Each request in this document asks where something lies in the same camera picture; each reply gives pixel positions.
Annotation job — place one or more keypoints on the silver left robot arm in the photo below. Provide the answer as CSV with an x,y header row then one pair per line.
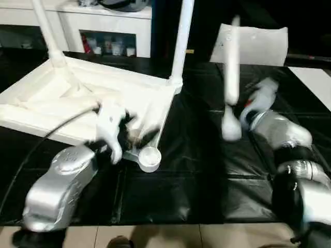
x,y
62,191

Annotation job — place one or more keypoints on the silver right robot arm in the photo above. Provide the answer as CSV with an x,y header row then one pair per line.
x,y
295,155

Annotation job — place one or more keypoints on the white sheet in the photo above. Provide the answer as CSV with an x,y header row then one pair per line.
x,y
313,85

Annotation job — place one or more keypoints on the white flat panel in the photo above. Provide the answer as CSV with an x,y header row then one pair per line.
x,y
264,44

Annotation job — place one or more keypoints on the black robot foot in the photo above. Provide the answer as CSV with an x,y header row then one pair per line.
x,y
120,242

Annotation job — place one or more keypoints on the white glass-door cabinet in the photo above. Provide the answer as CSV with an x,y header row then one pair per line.
x,y
77,23

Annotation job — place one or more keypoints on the grey bag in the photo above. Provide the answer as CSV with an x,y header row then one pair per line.
x,y
124,4

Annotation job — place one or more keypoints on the clear small items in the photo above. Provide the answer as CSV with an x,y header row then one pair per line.
x,y
88,2

